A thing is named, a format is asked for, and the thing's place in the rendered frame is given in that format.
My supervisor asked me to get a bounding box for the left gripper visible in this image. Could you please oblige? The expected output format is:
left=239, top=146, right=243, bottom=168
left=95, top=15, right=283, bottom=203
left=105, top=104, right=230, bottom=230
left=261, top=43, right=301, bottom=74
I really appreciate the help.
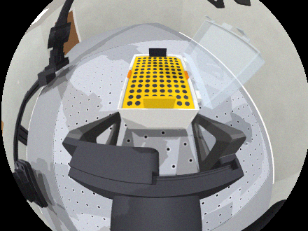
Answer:
left=207, top=0, right=251, bottom=8

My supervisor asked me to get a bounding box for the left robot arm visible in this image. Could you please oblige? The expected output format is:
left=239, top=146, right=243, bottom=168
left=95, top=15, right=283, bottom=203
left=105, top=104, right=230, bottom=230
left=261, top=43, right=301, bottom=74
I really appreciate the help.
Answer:
left=45, top=0, right=74, bottom=71

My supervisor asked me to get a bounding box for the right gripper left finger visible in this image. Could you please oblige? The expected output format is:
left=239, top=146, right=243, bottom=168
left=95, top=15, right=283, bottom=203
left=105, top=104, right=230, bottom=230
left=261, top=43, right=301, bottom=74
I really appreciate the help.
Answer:
left=66, top=112, right=121, bottom=146

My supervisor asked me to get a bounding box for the yellow pipette tip rack insert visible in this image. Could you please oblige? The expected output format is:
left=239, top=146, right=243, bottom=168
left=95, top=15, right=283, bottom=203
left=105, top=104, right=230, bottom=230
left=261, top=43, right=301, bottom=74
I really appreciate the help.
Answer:
left=123, top=48, right=194, bottom=109

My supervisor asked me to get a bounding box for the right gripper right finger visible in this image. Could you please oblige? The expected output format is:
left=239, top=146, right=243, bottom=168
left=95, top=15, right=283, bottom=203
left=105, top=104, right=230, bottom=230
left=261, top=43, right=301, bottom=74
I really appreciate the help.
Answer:
left=191, top=113, right=246, bottom=172

